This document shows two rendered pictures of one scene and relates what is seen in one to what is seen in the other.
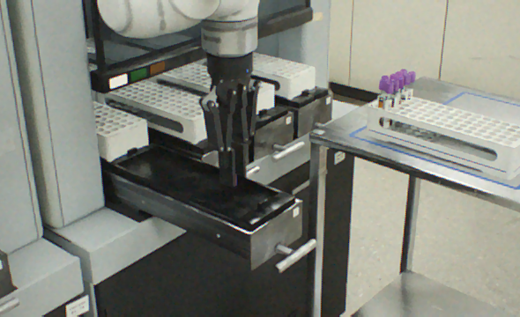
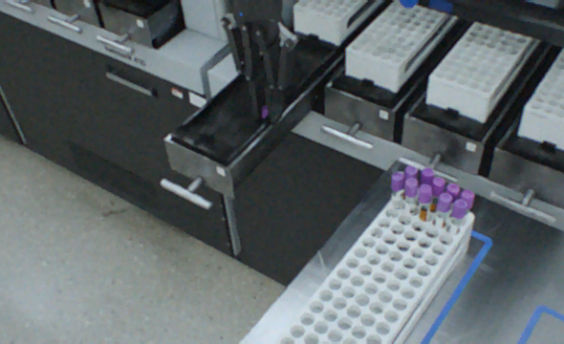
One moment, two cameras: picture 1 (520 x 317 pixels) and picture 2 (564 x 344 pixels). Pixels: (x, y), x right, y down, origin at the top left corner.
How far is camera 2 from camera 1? 1.35 m
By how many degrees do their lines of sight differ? 71
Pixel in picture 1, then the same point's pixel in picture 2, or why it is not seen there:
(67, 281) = (189, 76)
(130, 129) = (316, 16)
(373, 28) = not seen: outside the picture
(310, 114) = (521, 172)
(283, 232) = (206, 174)
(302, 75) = (553, 121)
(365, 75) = not seen: outside the picture
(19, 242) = (206, 31)
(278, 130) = (448, 144)
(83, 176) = not seen: hidden behind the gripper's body
